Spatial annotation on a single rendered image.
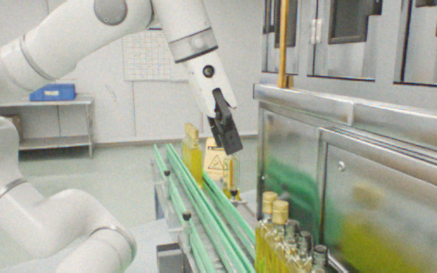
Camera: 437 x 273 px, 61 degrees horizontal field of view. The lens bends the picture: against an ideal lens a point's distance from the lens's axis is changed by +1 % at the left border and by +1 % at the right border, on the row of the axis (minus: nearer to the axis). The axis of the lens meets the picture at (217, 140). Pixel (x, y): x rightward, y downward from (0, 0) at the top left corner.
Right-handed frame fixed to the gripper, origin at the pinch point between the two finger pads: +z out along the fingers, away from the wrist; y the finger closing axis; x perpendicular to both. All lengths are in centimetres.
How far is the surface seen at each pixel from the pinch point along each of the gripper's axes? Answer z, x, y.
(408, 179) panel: 15.7, -24.7, -11.1
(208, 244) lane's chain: 46, 8, 48
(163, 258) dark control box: 47, 23, 53
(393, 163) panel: 13.7, -24.8, -7.9
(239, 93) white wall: 114, -171, 584
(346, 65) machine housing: -0.1, -34.9, 15.0
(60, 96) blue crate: 5, 104, 521
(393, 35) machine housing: -5.9, -35.1, -1.1
